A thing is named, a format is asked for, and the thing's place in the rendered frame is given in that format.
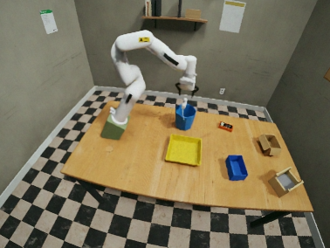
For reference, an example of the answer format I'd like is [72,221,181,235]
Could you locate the blue pail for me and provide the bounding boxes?
[175,98,196,131]

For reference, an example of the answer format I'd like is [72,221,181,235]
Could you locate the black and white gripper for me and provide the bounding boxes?
[175,77,199,98]

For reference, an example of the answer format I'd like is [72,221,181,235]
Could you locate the blue open bin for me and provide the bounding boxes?
[225,155,248,181]

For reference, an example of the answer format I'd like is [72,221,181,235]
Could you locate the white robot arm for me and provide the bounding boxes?
[110,31,196,125]

